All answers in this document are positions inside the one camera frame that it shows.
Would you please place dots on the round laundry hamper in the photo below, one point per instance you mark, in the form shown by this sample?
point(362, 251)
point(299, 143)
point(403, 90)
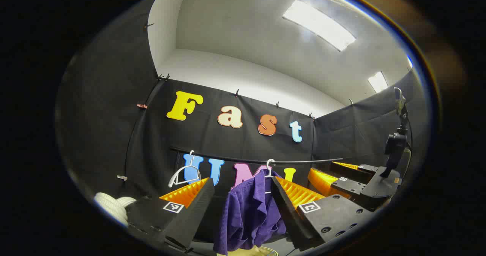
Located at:
point(258, 251)

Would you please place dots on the white cloth clip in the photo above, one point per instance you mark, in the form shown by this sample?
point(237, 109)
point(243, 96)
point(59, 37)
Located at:
point(122, 177)

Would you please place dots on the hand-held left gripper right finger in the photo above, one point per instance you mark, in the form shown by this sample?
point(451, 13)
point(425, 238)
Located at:
point(292, 218)

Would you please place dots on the large ceiling light panel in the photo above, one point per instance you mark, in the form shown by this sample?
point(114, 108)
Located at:
point(321, 25)

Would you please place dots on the white ribbed tube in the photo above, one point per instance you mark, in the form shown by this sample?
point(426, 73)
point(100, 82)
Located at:
point(110, 206)

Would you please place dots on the small ceiling light panel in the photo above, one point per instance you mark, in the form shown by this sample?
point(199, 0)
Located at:
point(378, 82)

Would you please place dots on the black backdrop cloth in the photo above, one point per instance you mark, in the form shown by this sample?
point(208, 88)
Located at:
point(114, 115)

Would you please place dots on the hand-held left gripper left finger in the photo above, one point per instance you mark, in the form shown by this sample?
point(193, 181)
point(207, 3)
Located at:
point(178, 225)

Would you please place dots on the purple ribbed shirt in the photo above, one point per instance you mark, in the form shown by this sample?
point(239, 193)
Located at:
point(243, 214)

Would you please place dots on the white plastic clothes hanger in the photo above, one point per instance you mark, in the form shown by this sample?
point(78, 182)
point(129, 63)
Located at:
point(175, 175)
point(269, 172)

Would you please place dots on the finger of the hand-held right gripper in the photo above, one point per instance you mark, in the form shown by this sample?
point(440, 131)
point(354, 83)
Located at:
point(349, 187)
point(357, 173)

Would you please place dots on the black clothes rack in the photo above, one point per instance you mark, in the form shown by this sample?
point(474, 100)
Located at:
point(235, 160)

